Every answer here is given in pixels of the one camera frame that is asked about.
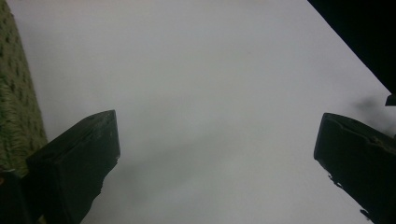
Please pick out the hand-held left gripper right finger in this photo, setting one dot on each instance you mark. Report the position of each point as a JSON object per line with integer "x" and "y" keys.
{"x": 358, "y": 161}

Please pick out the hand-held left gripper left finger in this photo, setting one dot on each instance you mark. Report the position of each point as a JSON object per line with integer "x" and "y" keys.
{"x": 74, "y": 161}

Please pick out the green woven basket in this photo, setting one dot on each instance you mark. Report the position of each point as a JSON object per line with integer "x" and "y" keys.
{"x": 15, "y": 102}

